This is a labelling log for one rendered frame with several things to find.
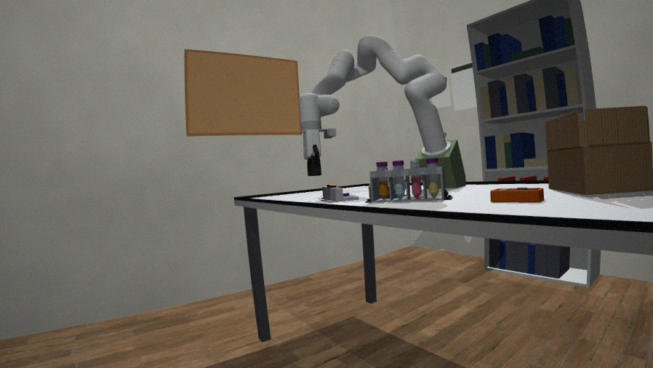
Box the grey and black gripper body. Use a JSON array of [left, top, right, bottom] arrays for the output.
[[301, 129, 321, 160]]

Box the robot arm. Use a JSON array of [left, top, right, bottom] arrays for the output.
[[299, 35, 451, 156]]

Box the brown cardboard box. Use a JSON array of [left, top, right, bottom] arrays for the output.
[[545, 106, 653, 195]]

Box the orange rectangular block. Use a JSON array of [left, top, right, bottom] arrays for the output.
[[490, 188, 544, 202]]

